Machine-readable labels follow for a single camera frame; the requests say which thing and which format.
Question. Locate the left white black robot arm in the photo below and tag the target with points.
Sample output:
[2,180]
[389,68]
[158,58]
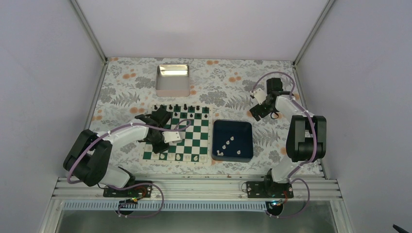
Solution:
[88,159]

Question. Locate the floral patterned table mat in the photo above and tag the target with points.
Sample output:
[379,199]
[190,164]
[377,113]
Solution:
[128,90]

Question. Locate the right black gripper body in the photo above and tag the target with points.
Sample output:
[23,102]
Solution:
[263,113]

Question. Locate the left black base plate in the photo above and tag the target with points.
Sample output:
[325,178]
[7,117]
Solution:
[142,190]

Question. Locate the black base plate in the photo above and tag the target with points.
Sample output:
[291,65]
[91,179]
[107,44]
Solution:
[259,190]
[142,190]

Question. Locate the pink metal tin box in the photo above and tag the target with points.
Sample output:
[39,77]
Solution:
[172,80]

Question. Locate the aluminium front rail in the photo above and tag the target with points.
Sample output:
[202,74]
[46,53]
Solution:
[197,189]

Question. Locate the aluminium frame post left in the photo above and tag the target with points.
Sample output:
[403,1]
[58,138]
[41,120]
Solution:
[80,14]

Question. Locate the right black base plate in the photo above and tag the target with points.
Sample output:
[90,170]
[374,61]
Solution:
[259,190]

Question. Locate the dark blue plastic tray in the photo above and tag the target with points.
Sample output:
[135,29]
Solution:
[243,141]

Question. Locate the aluminium frame post right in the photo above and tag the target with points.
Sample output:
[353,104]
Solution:
[324,13]

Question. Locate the green white chess board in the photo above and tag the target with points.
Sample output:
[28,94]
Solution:
[196,139]

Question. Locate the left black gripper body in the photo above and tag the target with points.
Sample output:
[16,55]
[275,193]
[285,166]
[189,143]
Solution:
[156,147]

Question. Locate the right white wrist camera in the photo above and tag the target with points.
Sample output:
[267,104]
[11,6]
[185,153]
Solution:
[259,95]

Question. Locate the aluminium frame post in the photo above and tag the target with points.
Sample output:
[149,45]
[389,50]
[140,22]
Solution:
[324,13]
[80,14]

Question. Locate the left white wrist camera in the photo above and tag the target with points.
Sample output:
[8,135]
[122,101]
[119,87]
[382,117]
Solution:
[172,137]

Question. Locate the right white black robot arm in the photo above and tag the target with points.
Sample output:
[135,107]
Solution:
[306,139]

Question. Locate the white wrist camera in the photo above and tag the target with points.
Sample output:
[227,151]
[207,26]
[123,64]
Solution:
[172,137]
[259,95]

